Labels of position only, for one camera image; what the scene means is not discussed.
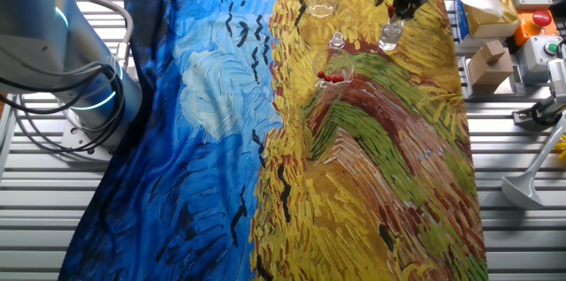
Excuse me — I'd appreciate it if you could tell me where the clear glass bottle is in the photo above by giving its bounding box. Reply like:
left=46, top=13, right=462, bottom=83
left=378, top=17, right=405, bottom=52

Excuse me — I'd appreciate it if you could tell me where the small clear glass vial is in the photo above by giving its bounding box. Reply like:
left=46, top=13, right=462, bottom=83
left=327, top=31, right=347, bottom=50

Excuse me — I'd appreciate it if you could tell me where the yellow blue tissue pack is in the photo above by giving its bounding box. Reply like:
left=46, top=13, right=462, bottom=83
left=451, top=0, right=521, bottom=47

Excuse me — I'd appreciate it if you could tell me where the brown cardboard box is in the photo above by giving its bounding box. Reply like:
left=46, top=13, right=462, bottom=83
left=467, top=39, right=515, bottom=88

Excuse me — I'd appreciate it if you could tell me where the orange box red button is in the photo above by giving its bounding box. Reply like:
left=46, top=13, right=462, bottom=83
left=512, top=9, right=560, bottom=47

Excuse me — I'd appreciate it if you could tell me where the grey box green button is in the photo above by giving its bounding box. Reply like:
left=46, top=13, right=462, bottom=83
left=516, top=35, right=563, bottom=73

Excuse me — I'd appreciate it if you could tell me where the black table clamp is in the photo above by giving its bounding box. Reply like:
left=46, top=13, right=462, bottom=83
left=511, top=94, right=563, bottom=128

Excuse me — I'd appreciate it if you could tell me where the yellow plastic piece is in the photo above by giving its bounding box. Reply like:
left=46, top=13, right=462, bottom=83
left=554, top=134, right=566, bottom=161

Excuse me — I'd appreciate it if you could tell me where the white plastic ladle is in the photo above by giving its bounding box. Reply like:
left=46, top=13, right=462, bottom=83
left=501, top=111, right=566, bottom=210

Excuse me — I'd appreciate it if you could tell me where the Van Gogh painting tablecloth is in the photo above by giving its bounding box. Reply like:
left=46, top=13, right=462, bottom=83
left=57, top=0, right=490, bottom=281

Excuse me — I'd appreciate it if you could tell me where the grey base conduit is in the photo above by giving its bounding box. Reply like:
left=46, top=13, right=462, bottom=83
left=73, top=0, right=135, bottom=68

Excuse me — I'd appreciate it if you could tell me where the silver clamp mounted camera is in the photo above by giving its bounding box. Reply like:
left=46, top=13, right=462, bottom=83
left=547, top=57, right=566, bottom=106

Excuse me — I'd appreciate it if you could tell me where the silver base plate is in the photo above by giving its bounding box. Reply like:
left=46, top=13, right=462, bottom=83
left=59, top=117, right=117, bottom=163

